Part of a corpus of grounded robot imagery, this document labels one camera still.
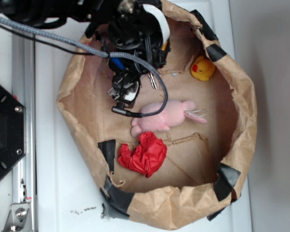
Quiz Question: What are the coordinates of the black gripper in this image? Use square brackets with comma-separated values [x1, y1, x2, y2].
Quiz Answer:
[108, 0, 172, 73]

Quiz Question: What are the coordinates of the silver key bunch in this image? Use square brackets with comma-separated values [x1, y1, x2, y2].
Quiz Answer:
[148, 72, 158, 89]

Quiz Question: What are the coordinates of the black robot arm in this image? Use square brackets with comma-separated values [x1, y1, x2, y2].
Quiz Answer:
[0, 0, 170, 69]

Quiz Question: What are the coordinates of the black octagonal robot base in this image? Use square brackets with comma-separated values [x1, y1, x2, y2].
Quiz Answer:
[0, 85, 25, 181]

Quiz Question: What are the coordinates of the yellow rubber duck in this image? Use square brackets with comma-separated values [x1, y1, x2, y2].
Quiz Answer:
[190, 56, 216, 82]

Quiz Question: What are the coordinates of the pink plush bunny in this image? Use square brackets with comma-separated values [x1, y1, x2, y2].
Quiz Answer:
[130, 100, 207, 138]

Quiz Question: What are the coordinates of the crumpled red paper ball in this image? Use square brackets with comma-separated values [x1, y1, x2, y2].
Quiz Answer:
[118, 132, 167, 178]

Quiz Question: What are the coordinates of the brown paper bag tray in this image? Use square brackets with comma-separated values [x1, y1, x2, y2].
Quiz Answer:
[57, 0, 257, 230]

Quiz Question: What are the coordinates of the grey braided cable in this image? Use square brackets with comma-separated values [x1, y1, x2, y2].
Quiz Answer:
[0, 13, 169, 118]

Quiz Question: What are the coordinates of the aluminium frame rail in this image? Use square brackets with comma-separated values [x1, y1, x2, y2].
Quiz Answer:
[3, 35, 38, 232]

